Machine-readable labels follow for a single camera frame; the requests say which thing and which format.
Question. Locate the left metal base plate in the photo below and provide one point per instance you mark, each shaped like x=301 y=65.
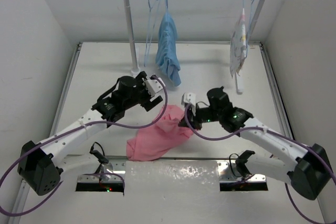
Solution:
x=108 y=173

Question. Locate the blue t shirt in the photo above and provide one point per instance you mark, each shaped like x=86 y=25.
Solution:
x=166 y=57

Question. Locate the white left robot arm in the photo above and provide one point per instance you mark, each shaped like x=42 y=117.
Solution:
x=40 y=163

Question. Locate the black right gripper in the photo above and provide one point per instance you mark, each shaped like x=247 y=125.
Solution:
x=195 y=123

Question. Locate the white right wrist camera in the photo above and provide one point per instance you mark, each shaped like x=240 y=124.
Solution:
x=189 y=98

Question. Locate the white patterned garment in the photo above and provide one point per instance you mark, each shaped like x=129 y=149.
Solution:
x=238 y=45

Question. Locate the metal base plate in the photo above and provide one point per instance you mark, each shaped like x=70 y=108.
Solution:
x=108 y=173
x=226 y=176

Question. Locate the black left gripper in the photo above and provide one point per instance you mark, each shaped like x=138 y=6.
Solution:
x=139 y=83

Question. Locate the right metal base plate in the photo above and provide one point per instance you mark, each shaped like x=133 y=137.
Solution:
x=226 y=176

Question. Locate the pink t shirt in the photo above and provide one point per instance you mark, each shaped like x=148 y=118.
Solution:
x=153 y=142

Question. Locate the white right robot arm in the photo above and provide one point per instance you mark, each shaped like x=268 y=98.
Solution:
x=306 y=168

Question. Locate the empty blue wire hanger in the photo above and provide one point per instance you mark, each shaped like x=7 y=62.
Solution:
x=152 y=18

